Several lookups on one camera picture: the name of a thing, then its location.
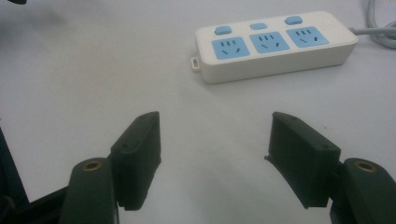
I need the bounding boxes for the grey power strip cable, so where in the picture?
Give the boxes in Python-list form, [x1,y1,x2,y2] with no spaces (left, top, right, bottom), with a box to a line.
[348,0,396,50]

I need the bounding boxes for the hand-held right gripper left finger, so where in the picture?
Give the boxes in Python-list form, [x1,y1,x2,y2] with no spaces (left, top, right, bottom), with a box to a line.
[58,111,163,224]

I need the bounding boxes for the white and blue power strip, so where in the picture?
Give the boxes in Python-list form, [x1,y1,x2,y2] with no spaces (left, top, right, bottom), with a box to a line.
[190,10,359,85]

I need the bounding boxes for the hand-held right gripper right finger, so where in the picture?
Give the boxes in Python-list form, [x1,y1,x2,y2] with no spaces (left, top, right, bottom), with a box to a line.
[264,111,396,224]

